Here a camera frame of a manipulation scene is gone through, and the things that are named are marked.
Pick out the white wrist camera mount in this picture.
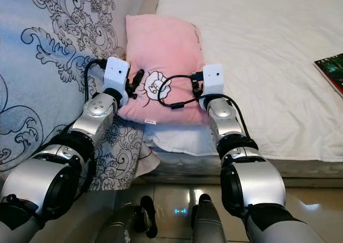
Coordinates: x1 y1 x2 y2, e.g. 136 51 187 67
200 63 225 100
102 56 131 94

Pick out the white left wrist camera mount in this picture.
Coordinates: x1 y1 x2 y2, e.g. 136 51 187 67
102 56 131 94

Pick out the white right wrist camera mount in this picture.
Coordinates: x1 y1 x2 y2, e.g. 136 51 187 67
200 63 225 100

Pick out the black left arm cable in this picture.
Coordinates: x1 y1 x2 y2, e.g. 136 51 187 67
84 58 110 101

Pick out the grey left robot leg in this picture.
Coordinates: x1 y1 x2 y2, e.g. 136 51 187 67
92 195 159 243

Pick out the pink plush pillow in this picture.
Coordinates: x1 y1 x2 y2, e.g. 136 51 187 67
116 13 207 127

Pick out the grey quilted mattress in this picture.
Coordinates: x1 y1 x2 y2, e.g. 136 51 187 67
138 149 343 181

